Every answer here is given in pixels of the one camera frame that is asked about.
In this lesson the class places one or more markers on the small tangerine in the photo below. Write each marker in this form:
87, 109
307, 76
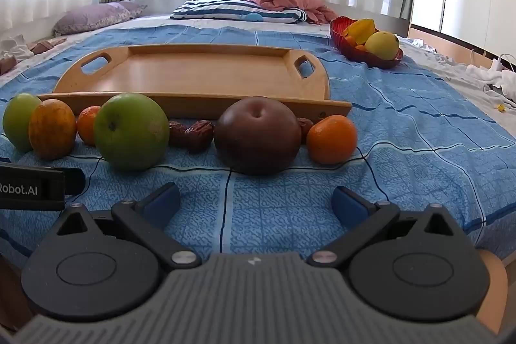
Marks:
88, 124

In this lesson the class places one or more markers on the pale green apple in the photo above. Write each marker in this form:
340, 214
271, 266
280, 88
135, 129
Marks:
16, 118

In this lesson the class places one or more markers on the white clothes pile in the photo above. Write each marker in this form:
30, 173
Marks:
494, 82

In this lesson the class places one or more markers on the yellow starfruit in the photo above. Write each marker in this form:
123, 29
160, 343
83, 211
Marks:
361, 29

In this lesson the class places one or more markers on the large tangerine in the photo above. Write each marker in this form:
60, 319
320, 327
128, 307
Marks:
332, 140

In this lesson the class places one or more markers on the small orange kumquat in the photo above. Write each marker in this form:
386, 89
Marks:
350, 40
361, 48

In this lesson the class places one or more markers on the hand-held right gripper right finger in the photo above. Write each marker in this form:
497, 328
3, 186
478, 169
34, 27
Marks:
348, 205

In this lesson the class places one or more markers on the pink brown cloth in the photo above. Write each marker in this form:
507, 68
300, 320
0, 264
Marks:
46, 45

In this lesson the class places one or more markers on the bright green apple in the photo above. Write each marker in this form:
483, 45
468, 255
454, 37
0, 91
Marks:
131, 132

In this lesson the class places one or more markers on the purple pillow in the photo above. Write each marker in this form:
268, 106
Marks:
92, 17

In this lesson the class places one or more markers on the blue checked blanket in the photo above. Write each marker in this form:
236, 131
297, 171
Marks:
403, 134

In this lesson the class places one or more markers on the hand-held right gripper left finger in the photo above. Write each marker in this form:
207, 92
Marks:
161, 201

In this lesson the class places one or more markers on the red glass bowl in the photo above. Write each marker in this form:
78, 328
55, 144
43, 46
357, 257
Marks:
363, 60

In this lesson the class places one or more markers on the wooden bed board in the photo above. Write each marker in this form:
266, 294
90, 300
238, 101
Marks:
439, 39

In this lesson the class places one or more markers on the mottled orange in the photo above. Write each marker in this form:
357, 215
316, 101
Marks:
52, 130

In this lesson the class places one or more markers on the white crumpled cloth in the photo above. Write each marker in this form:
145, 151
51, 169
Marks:
419, 45

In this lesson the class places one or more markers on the wooden tray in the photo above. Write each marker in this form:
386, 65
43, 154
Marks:
209, 74

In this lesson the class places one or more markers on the yellow pear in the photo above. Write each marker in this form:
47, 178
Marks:
383, 45

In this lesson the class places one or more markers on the blue white striped pillow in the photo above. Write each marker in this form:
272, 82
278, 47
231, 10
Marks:
225, 9

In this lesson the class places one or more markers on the small yellow toy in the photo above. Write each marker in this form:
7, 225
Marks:
502, 108

